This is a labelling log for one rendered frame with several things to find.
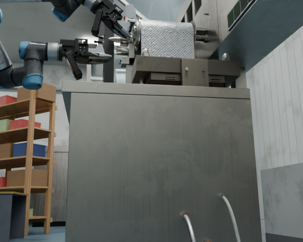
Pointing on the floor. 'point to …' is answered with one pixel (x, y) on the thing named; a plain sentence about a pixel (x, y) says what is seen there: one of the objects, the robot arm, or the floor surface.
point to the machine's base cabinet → (160, 169)
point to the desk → (7, 215)
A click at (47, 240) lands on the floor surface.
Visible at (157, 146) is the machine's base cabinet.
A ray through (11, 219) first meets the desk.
